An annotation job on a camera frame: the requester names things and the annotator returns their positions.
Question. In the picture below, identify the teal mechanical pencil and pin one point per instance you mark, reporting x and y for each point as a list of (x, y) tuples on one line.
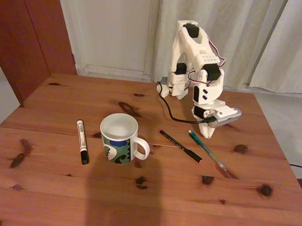
[(204, 148)]

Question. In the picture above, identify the black pen with red ends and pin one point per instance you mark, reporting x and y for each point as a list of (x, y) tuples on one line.
[(179, 145)]

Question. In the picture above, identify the white marker with black cap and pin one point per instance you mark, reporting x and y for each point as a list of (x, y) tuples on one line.
[(82, 140)]

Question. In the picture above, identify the white mug, green blue pattern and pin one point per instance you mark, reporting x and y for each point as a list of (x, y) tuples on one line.
[(114, 151)]

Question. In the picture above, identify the wide white curtain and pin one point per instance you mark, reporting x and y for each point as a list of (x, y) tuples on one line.
[(245, 22)]

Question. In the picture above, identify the narrow white curtain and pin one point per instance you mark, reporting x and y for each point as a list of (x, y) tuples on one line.
[(294, 49)]

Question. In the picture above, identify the brown wooden cabinet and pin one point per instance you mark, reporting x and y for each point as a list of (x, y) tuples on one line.
[(24, 37)]

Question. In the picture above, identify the silver camera box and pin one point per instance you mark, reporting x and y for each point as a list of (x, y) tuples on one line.
[(226, 117)]

